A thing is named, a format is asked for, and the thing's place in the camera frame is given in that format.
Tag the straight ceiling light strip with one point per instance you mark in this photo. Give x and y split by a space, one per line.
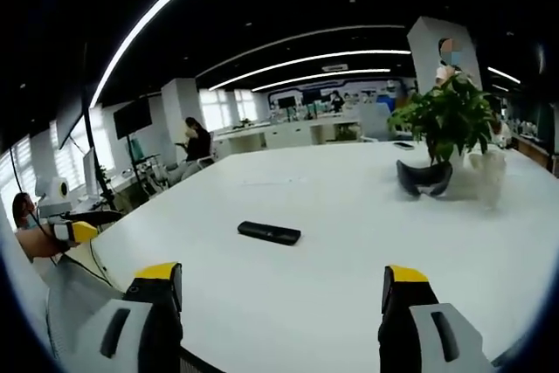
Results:
319 78
305 63

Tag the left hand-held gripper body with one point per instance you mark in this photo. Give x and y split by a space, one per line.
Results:
54 196

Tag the dark wall screen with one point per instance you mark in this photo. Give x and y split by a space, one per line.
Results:
72 122

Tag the white office chair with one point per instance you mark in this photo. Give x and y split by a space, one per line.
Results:
204 159

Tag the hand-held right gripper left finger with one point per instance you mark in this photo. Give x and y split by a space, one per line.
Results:
131 338

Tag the black monitor on stand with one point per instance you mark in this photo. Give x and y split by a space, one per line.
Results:
132 118

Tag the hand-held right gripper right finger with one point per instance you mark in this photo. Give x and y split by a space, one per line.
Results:
419 338

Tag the black headset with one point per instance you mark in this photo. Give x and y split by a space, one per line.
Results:
412 178

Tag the white fluffy object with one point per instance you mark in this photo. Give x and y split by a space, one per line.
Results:
489 176

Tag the white computer monitor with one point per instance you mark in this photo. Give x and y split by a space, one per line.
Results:
90 172

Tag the white desk row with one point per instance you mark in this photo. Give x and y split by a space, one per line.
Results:
284 133

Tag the long curved ceiling light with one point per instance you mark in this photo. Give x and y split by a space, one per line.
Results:
144 23

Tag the person's head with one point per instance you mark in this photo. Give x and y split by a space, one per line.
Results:
22 209

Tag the green potted plant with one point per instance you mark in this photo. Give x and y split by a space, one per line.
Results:
450 119

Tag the black stand pole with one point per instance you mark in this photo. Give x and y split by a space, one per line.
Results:
94 146

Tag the dark smartphone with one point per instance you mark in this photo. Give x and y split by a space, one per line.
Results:
403 145

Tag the black remote control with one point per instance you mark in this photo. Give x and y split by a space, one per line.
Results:
269 233

